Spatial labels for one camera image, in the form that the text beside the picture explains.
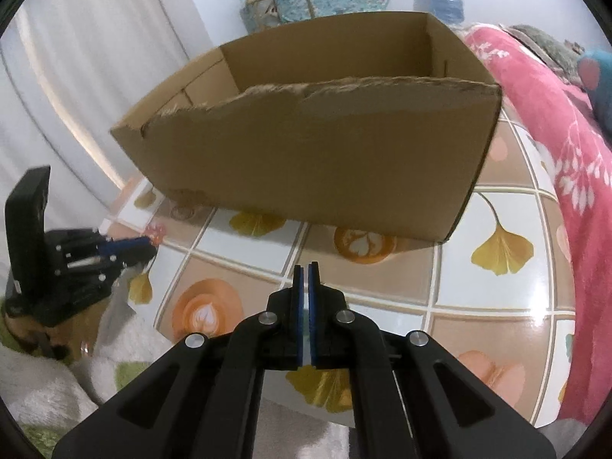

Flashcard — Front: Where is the white green fluffy blanket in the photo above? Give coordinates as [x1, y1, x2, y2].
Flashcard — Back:
[1, 267, 360, 458]

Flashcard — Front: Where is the blue plush toy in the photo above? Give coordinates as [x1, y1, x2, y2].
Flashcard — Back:
[578, 51, 612, 141]

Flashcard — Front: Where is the left hand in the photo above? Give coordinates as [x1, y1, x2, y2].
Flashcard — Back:
[1, 299, 110, 365]

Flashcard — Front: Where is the patterned table mat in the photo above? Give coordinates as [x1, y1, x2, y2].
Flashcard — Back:
[101, 112, 575, 426]

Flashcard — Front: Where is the red floral blanket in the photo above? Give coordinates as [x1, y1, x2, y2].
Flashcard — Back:
[464, 24, 611, 424]

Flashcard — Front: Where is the pink bead earring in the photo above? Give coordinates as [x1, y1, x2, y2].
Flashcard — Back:
[143, 223, 166, 247]

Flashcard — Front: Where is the brown cardboard box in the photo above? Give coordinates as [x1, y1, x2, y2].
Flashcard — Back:
[111, 11, 503, 243]

